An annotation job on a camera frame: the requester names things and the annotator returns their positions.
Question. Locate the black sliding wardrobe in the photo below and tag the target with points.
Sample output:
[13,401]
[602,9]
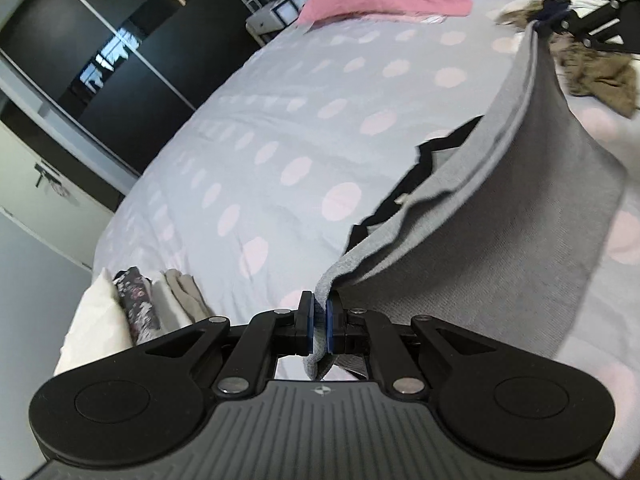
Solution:
[125,85]

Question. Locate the polka dot bedspread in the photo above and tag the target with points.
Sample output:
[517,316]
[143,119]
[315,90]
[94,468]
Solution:
[250,135]

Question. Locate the white nightstand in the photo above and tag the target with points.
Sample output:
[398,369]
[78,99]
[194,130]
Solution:
[280,10]

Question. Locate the dark floral folded garment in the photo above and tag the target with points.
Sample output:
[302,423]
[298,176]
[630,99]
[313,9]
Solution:
[137,310]

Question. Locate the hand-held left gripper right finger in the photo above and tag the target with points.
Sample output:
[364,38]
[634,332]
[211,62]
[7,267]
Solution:
[332,322]

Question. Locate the white folded garment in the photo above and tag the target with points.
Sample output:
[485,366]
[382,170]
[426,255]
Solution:
[167,305]

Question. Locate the white cabinet door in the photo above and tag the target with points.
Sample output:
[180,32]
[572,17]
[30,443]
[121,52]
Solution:
[40,210]

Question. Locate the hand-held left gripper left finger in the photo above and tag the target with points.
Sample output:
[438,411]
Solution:
[306,322]

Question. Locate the grey and black raglan shirt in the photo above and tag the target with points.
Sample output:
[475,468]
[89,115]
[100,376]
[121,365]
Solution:
[500,210]

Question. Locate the white cloth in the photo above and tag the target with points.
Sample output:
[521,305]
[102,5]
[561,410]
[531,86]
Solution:
[95,325]

